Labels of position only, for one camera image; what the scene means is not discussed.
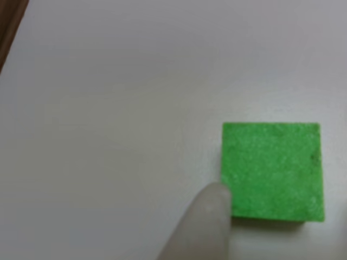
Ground brown cardboard panel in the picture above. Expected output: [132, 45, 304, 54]
[0, 0, 30, 74]

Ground green foam cube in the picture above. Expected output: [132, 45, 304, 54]
[221, 122, 325, 224]

